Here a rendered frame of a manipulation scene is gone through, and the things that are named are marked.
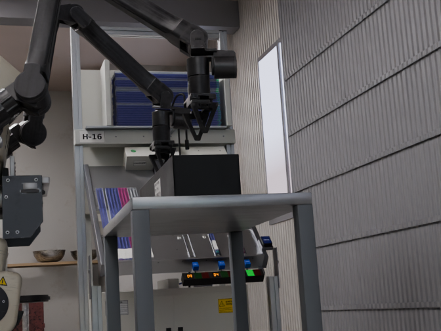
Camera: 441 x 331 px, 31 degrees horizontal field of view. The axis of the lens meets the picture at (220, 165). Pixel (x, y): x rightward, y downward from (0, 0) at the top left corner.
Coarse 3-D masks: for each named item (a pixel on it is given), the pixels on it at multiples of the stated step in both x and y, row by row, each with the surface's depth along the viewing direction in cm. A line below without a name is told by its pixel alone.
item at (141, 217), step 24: (120, 216) 209; (144, 216) 187; (168, 216) 204; (192, 216) 208; (216, 216) 211; (240, 216) 215; (264, 216) 219; (312, 216) 197; (144, 240) 186; (240, 240) 260; (312, 240) 196; (144, 264) 185; (240, 264) 258; (312, 264) 194; (144, 288) 184; (240, 288) 257; (312, 288) 193; (144, 312) 183; (240, 312) 255; (312, 312) 192
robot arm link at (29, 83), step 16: (48, 0) 207; (48, 16) 205; (32, 32) 203; (48, 32) 203; (32, 48) 201; (48, 48) 201; (32, 64) 196; (48, 64) 200; (16, 80) 194; (32, 80) 194; (48, 80) 202; (32, 96) 193
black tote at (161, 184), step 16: (176, 160) 198; (192, 160) 199; (208, 160) 200; (224, 160) 201; (160, 176) 215; (176, 176) 197; (192, 176) 198; (208, 176) 199; (224, 176) 200; (144, 192) 242; (160, 192) 215; (176, 192) 196; (192, 192) 197; (208, 192) 198; (224, 192) 199; (240, 192) 200
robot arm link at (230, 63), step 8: (192, 32) 203; (200, 32) 203; (192, 40) 202; (200, 40) 202; (192, 48) 201; (200, 48) 202; (216, 48) 203; (216, 56) 203; (224, 56) 203; (232, 56) 203; (216, 64) 201; (224, 64) 201; (232, 64) 201; (216, 72) 201; (224, 72) 202; (232, 72) 202
